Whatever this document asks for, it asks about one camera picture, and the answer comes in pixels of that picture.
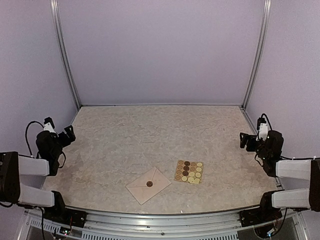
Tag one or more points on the front aluminium frame rail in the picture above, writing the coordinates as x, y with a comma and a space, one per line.
105, 225

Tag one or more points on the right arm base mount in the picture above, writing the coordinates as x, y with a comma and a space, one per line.
262, 214

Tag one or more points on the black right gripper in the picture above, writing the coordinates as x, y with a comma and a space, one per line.
244, 141

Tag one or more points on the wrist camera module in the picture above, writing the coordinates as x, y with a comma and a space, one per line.
48, 125
262, 129

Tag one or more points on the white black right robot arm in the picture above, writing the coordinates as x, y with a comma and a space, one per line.
268, 148

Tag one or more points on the aluminium corner post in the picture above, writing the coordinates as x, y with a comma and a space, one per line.
54, 5
258, 53

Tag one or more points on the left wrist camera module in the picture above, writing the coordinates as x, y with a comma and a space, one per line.
48, 125

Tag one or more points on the round brown seal sticker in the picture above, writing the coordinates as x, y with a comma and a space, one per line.
149, 184

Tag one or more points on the right aluminium corner post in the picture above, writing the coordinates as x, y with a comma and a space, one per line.
258, 53

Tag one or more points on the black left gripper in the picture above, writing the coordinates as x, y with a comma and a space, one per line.
67, 141

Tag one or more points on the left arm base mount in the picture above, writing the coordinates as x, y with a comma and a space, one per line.
59, 213

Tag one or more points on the translucent pink envelope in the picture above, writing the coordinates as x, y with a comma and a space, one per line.
141, 192

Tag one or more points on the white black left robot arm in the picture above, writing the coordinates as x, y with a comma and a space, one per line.
13, 165

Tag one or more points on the round sticker seal sheet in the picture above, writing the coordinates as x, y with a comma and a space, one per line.
189, 172

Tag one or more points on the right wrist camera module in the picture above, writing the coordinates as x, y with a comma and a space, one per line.
262, 129

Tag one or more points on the left aluminium corner post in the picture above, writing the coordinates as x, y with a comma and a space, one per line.
54, 5

